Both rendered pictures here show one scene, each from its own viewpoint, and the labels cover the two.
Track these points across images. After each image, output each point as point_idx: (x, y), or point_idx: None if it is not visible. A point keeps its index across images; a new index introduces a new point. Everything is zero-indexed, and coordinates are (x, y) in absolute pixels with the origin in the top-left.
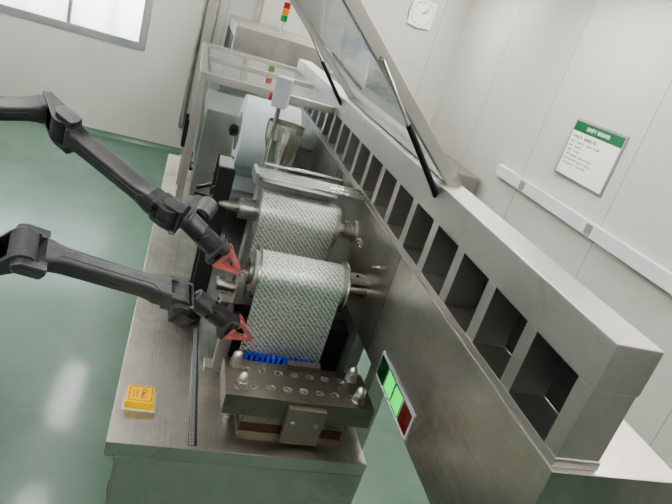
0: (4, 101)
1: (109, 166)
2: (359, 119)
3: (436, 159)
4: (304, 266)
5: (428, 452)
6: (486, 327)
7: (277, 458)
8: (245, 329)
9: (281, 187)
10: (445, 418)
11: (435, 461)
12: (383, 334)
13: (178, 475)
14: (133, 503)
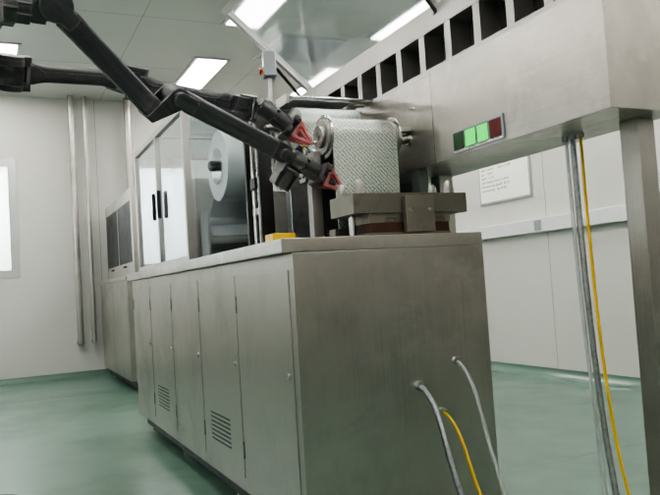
0: (86, 69)
1: (186, 88)
2: (331, 79)
3: None
4: (359, 120)
5: (525, 111)
6: (518, 10)
7: (412, 235)
8: (336, 176)
9: None
10: (523, 77)
11: (533, 104)
12: (444, 129)
13: (344, 266)
14: (316, 304)
